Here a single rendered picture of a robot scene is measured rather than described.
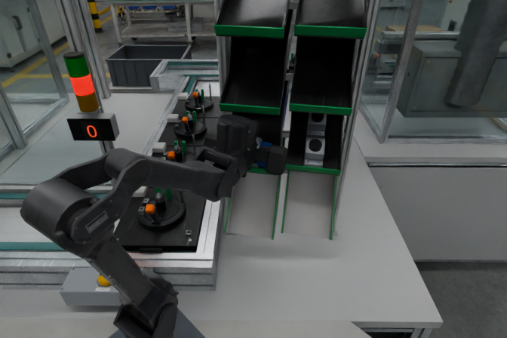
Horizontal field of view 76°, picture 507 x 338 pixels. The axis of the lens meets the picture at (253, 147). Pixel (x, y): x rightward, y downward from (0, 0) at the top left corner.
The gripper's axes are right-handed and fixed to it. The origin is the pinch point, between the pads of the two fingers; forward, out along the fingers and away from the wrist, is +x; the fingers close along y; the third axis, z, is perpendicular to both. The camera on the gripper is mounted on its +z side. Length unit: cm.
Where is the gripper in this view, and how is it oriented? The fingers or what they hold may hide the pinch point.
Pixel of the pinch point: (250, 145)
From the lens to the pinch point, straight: 76.3
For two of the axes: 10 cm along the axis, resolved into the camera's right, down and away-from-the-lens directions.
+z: 1.2, -9.3, -3.5
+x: 2.7, -3.0, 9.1
